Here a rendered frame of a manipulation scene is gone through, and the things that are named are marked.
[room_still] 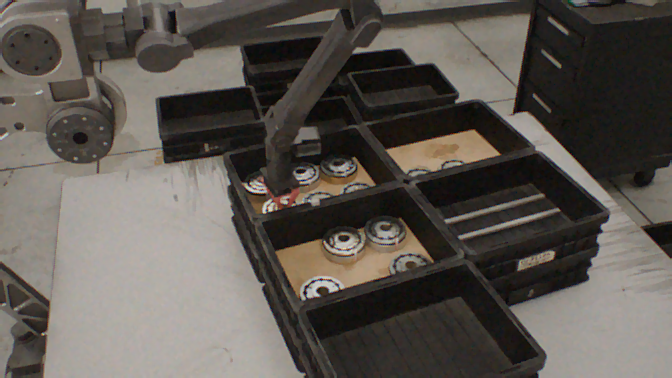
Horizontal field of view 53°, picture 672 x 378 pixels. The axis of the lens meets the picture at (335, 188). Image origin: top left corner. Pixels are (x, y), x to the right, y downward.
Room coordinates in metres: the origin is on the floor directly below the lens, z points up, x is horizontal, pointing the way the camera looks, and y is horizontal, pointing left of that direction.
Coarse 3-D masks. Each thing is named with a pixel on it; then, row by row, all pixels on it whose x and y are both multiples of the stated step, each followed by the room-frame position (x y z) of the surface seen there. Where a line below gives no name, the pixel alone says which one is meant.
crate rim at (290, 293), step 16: (368, 192) 1.32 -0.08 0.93; (384, 192) 1.33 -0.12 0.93; (304, 208) 1.26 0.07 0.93; (320, 208) 1.27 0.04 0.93; (256, 224) 1.20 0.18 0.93; (432, 224) 1.21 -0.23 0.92; (448, 240) 1.15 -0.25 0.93; (272, 256) 1.09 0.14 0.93; (400, 272) 1.04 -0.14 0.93; (416, 272) 1.04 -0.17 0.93; (288, 288) 1.00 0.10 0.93; (352, 288) 1.00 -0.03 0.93; (304, 304) 0.95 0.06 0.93
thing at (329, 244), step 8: (328, 232) 1.25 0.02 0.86; (336, 232) 1.25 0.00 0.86; (352, 232) 1.25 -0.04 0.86; (360, 232) 1.25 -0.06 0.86; (328, 240) 1.23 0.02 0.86; (360, 240) 1.23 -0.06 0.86; (328, 248) 1.19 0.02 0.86; (336, 248) 1.20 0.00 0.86; (344, 248) 1.19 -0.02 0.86; (352, 248) 1.20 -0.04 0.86; (360, 248) 1.20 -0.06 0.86
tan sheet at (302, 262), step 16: (320, 240) 1.26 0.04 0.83; (416, 240) 1.26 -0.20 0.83; (288, 256) 1.20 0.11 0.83; (304, 256) 1.20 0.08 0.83; (320, 256) 1.20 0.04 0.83; (368, 256) 1.20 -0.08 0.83; (384, 256) 1.20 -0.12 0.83; (288, 272) 1.15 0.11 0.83; (304, 272) 1.15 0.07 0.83; (320, 272) 1.15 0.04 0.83; (336, 272) 1.15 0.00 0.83; (352, 272) 1.15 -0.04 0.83; (368, 272) 1.15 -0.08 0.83; (384, 272) 1.15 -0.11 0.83
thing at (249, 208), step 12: (324, 132) 1.60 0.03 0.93; (336, 132) 1.61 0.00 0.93; (360, 132) 1.60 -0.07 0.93; (264, 144) 1.54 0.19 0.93; (372, 144) 1.54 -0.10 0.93; (228, 156) 1.48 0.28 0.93; (384, 156) 1.48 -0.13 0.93; (228, 168) 1.43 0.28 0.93; (240, 192) 1.32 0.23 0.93; (348, 192) 1.32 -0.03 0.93; (360, 192) 1.32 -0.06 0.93; (252, 204) 1.28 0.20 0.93; (300, 204) 1.28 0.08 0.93; (252, 216) 1.23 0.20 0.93; (264, 216) 1.23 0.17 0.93
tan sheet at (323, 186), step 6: (318, 168) 1.57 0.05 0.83; (360, 168) 1.57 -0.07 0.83; (360, 174) 1.54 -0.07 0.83; (366, 174) 1.54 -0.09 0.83; (354, 180) 1.51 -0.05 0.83; (360, 180) 1.51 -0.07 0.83; (366, 180) 1.51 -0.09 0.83; (372, 180) 1.51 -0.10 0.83; (318, 186) 1.48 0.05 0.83; (324, 186) 1.48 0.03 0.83; (330, 186) 1.48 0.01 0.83; (336, 186) 1.48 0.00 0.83; (342, 186) 1.48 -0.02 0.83; (336, 192) 1.46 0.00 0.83; (300, 198) 1.43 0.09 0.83; (258, 204) 1.40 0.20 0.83; (258, 210) 1.38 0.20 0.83
